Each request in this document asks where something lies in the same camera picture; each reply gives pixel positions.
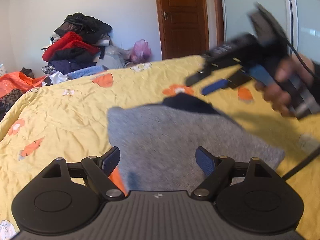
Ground light blue folded towel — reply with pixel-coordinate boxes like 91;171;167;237
66;65;108;80

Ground orange plastic bag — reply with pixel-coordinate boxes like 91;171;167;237
0;72;47;98

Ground black cable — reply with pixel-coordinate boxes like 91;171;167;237
260;4;320;181

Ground brown wooden door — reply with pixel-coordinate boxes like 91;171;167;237
156;0;225;59

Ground yellow carrot print quilt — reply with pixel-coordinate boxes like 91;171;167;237
1;56;319;239

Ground white wardrobe sliding door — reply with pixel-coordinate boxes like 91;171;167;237
222;0;320;62

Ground right hand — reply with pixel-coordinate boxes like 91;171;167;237
255;55;313;117

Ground pile of dark red clothes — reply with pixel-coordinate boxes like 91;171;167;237
41;12;128;74

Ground grey navy knit sweater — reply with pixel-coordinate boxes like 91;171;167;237
107;93;285;191

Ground pink plastic bag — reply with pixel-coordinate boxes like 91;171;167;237
130;39;151;64

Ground leopard print cloth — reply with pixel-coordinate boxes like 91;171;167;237
1;89;24;111

